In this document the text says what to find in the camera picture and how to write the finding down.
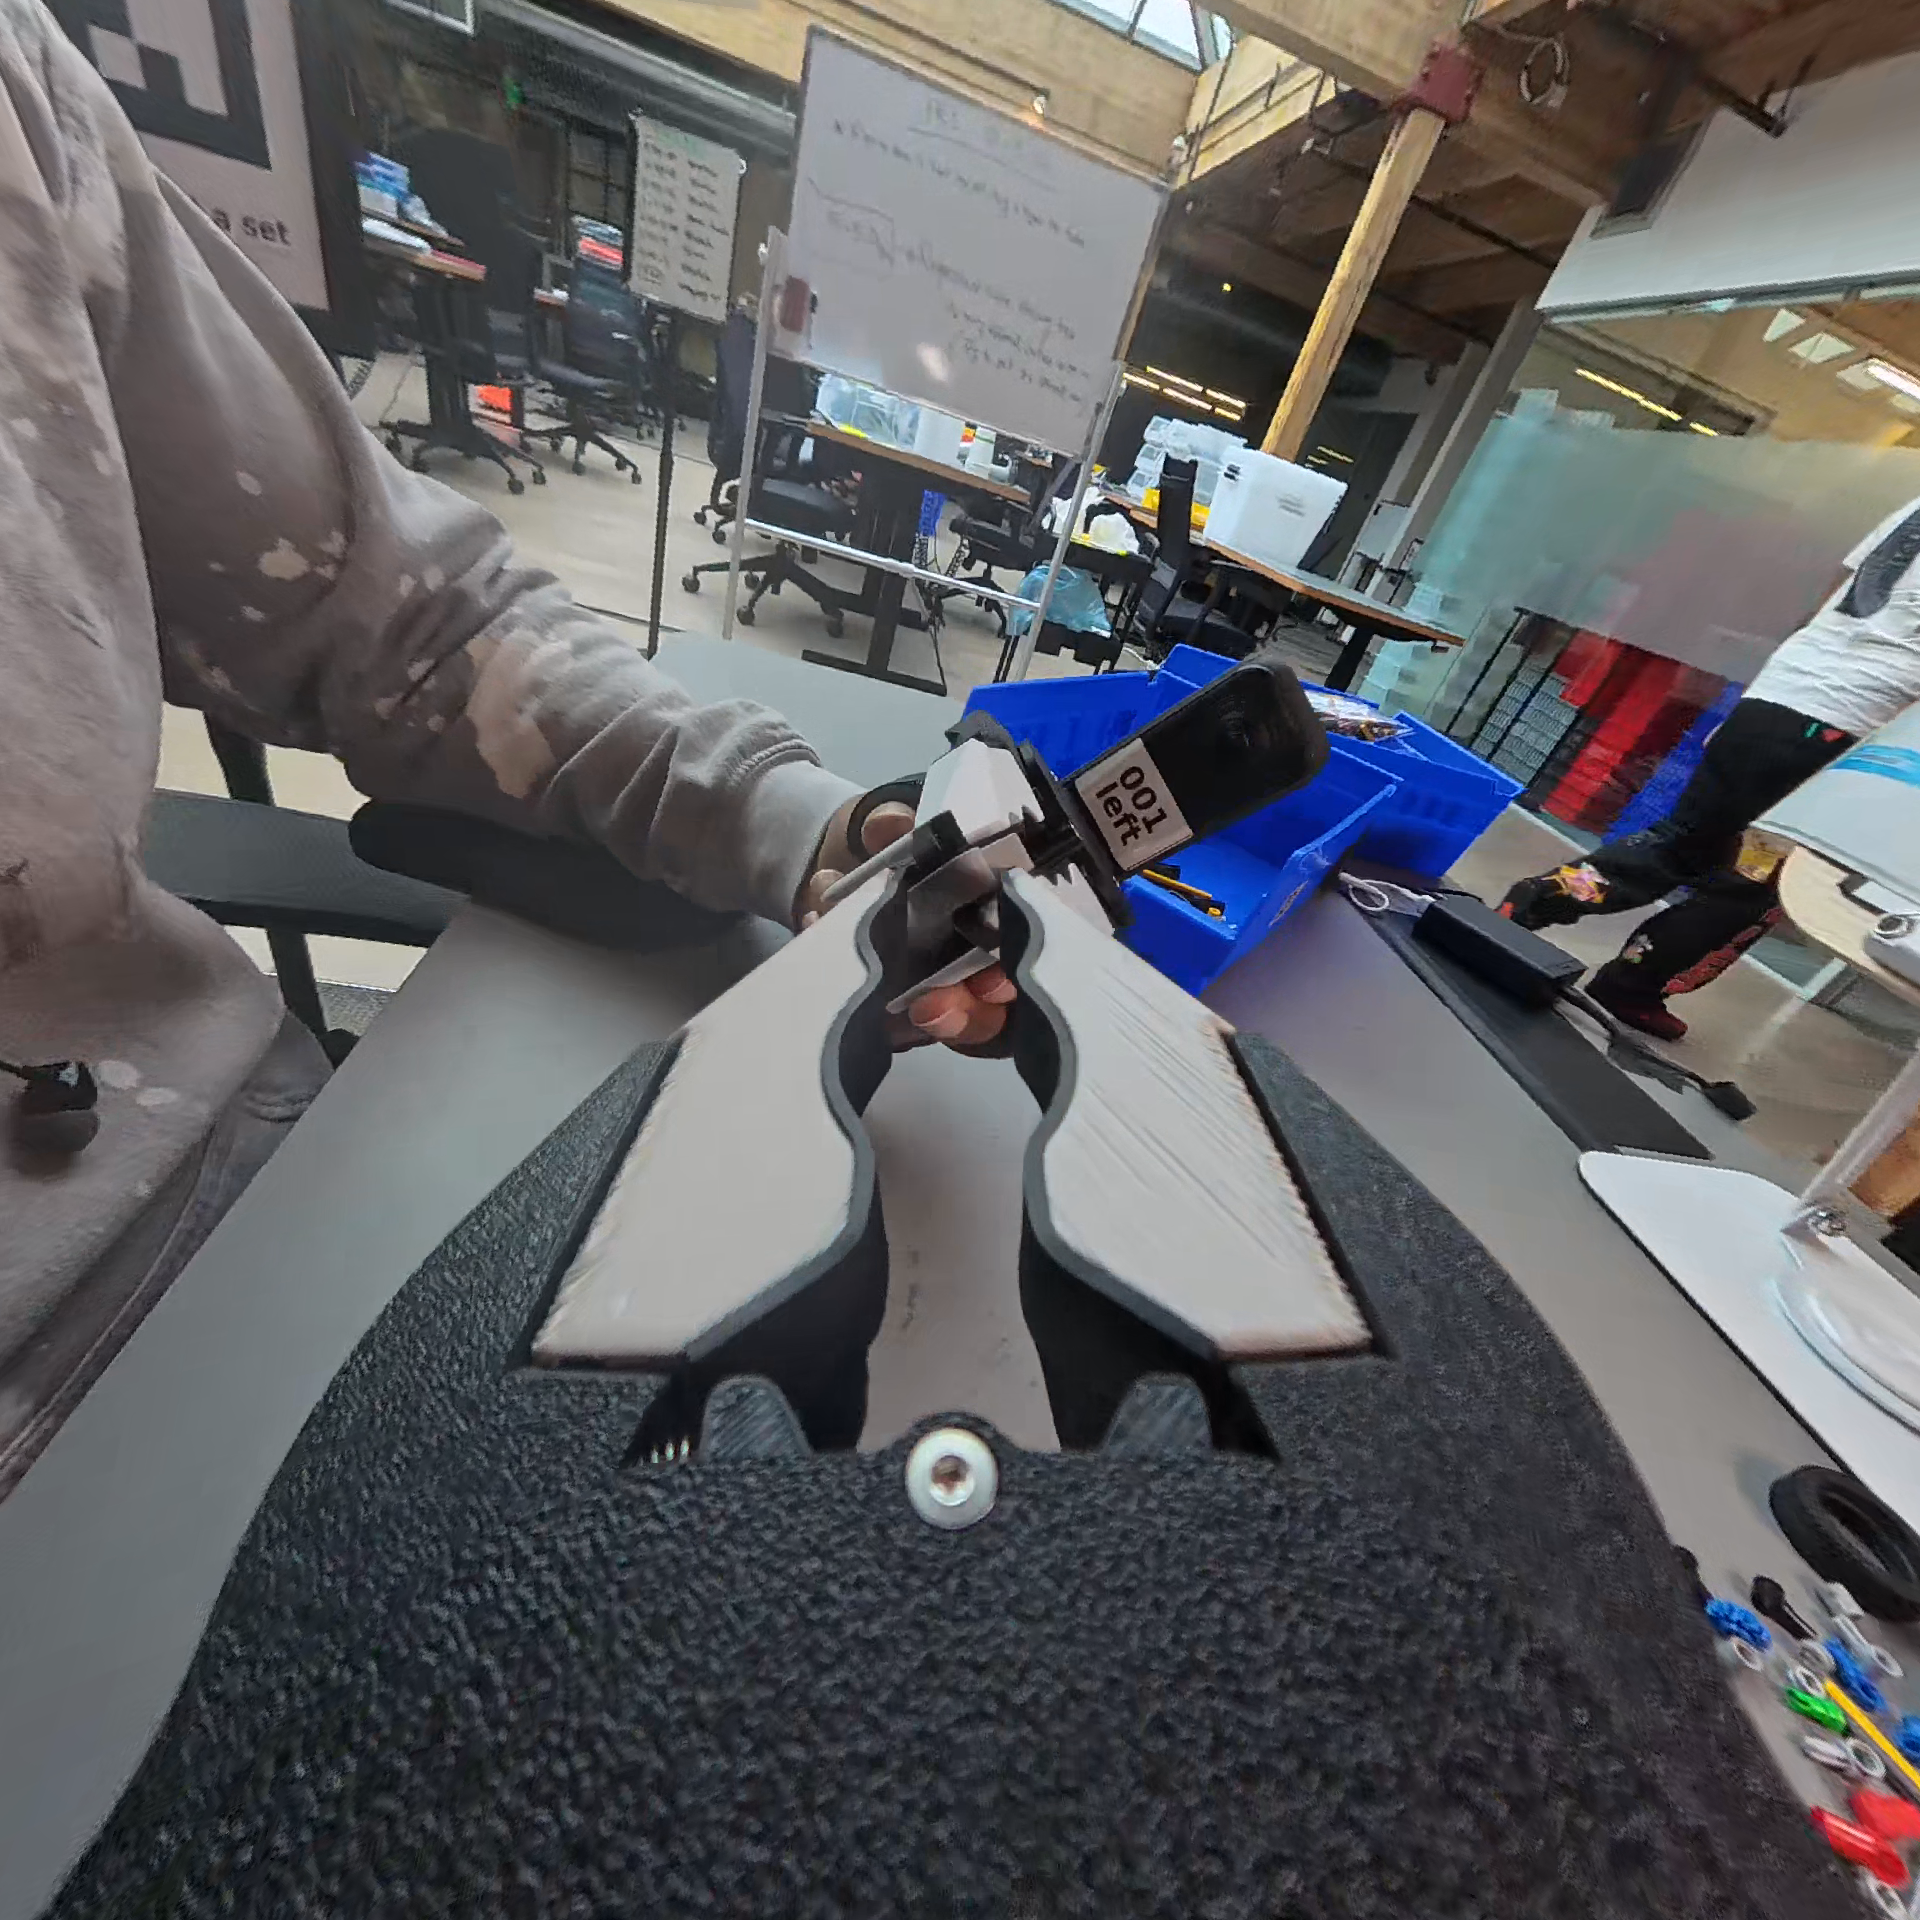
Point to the person's torso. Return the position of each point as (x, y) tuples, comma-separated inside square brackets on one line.
[(120, 600)]

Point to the rack of red storage bins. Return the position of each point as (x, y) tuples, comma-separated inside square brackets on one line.
[(1622, 720)]

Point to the black chair armrest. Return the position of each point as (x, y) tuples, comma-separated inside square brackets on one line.
[(525, 878)]

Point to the cluster of mixed small parts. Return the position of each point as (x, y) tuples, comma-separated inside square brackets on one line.
[(1846, 1725)]

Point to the black office chair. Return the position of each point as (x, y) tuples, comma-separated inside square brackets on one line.
[(592, 375), (464, 390), (765, 510)]

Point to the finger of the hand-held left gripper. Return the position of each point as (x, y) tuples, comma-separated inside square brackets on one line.
[(975, 797), (954, 921)]

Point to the teal plastic bag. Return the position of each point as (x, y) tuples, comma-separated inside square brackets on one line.
[(1065, 600)]

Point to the white book stand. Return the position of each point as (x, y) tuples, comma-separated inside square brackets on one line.
[(1695, 1231)]

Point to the blue plastic bin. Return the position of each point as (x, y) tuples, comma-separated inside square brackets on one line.
[(1277, 886), (1441, 797)]

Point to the black power adapter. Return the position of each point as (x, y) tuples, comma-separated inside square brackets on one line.
[(1501, 945)]

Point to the grey desk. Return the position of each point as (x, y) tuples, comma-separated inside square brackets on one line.
[(1501, 1276)]

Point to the wooden top table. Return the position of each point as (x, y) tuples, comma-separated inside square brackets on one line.
[(1320, 593)]

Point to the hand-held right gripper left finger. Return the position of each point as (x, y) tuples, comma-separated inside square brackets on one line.
[(721, 1184)]

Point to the building instruction booklet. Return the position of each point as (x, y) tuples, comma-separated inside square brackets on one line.
[(1861, 809)]

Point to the person's left hand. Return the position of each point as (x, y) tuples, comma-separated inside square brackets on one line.
[(961, 1028)]

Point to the whiteboard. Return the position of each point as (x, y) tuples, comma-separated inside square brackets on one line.
[(961, 225)]

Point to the white marker sign board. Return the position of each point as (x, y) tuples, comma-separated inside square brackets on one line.
[(271, 149)]

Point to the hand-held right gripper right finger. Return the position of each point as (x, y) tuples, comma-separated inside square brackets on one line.
[(1201, 1184)]

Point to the person's left forearm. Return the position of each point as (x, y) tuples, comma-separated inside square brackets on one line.
[(600, 750)]

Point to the black rubber toy tire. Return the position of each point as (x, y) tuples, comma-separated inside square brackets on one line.
[(1846, 1546)]

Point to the clear bag of parts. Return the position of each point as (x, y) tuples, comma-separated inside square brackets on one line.
[(1359, 716)]

